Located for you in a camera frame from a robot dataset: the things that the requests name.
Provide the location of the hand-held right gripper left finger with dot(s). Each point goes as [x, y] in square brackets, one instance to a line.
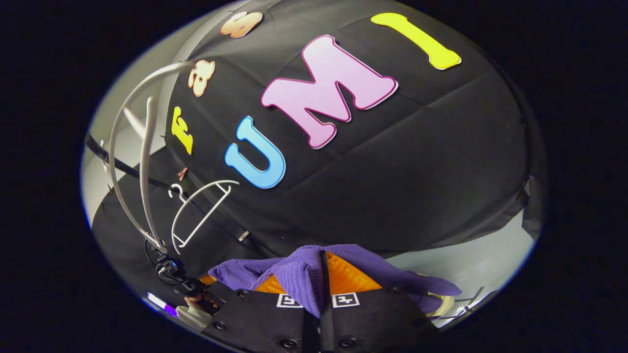
[255, 318]

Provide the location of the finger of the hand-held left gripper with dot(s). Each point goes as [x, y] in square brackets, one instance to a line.
[208, 279]

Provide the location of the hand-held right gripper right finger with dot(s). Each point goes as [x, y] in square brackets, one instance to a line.
[373, 323]

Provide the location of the white plastic clothes hanger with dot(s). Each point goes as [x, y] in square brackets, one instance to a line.
[145, 147]
[206, 218]

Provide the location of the black clothes rack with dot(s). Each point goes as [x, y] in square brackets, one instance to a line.
[97, 149]

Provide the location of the lit purple screen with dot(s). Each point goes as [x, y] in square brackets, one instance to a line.
[162, 304]

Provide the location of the pink clip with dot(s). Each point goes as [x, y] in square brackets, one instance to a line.
[182, 173]

